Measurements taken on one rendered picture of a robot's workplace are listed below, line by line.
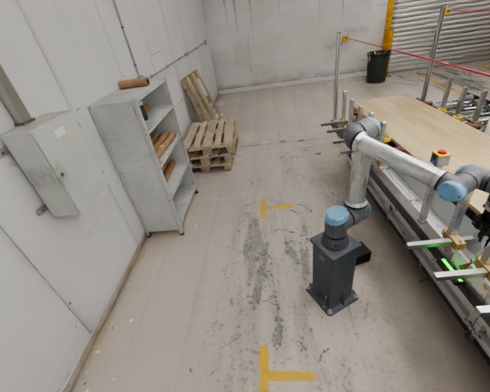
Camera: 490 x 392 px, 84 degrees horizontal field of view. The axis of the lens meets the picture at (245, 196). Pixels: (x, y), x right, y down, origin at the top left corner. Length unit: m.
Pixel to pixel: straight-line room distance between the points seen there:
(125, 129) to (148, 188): 0.64
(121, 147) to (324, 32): 7.05
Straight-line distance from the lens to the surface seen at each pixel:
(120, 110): 2.70
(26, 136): 2.02
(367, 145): 1.54
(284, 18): 8.69
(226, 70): 8.86
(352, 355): 2.30
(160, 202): 3.05
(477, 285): 1.88
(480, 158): 2.70
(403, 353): 2.38
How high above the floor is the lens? 2.05
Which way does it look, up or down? 34 degrees down
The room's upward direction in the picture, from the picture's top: 9 degrees counter-clockwise
